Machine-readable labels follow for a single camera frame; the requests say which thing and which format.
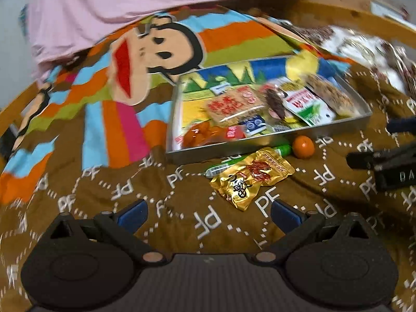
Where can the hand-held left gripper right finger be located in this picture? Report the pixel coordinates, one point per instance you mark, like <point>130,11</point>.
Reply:
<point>286,214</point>

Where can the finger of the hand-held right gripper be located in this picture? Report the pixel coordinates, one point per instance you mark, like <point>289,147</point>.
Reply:
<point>370,159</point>
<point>403,125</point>

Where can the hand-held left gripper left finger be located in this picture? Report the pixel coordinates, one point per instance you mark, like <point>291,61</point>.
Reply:
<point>133,214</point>

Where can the gold foil snack packet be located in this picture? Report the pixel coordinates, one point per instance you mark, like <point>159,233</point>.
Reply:
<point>250,178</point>

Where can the orange tangerine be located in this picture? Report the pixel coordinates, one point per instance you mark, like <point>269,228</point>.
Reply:
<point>303,147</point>

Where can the clear nut bar packet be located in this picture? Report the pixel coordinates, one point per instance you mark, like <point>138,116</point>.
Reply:
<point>331,96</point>

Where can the green sausage stick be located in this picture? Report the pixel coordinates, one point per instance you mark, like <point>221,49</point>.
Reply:
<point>221,167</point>

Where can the white green snack packet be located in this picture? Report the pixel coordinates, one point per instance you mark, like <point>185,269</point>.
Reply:
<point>308,107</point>

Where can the small blue snack packet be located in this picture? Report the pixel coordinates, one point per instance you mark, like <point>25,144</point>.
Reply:
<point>255,125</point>

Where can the dark dried fruit packet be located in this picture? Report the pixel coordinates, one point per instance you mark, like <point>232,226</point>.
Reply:
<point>276,105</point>

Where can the orange red meat packet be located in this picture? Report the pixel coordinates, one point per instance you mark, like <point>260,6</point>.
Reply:
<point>208,135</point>

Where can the rice cracker packet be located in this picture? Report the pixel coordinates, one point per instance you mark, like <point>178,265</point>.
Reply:
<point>234,105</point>

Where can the metal tray with colourful print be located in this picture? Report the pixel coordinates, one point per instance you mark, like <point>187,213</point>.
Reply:
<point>191,104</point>

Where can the brown patterned blanket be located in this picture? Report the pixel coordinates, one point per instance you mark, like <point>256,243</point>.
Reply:
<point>211,221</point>

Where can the white floral satin quilt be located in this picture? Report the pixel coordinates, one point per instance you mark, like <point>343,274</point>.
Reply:
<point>367,45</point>

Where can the pink bed sheet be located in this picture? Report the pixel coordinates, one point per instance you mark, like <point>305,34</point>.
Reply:
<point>130,6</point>

